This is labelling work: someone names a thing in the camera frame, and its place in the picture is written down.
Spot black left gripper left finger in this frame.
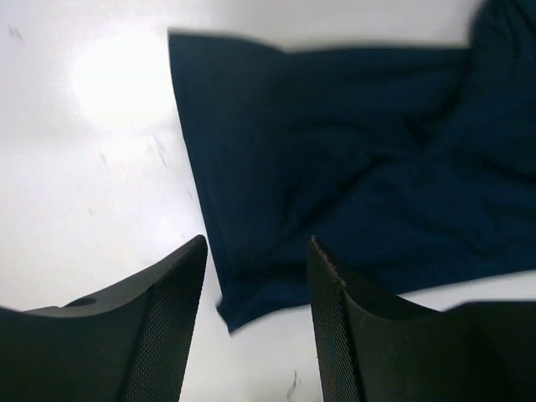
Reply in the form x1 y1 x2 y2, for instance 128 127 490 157
1 236 208 401

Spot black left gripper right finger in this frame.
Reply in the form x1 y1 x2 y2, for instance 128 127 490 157
307 239 535 401

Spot navy blue shorts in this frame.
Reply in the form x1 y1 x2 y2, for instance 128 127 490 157
168 1 535 331

